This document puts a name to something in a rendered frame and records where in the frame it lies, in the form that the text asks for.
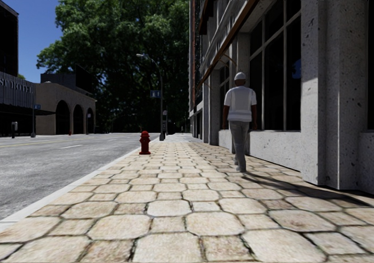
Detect tan arched building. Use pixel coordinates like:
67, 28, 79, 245
34, 73, 97, 136

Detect red fire hydrant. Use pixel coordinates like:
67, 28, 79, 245
139, 130, 152, 156

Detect grey building with fire stairs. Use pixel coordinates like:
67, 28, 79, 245
188, 0, 204, 139

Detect pale concrete building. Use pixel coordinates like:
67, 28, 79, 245
195, 0, 374, 202

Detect sign on a post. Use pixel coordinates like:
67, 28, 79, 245
30, 104, 42, 138

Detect person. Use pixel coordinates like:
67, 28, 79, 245
222, 72, 258, 173

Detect grey street lamp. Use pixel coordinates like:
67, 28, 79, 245
135, 53, 166, 142

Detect trees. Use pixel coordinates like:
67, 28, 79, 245
36, 0, 191, 134

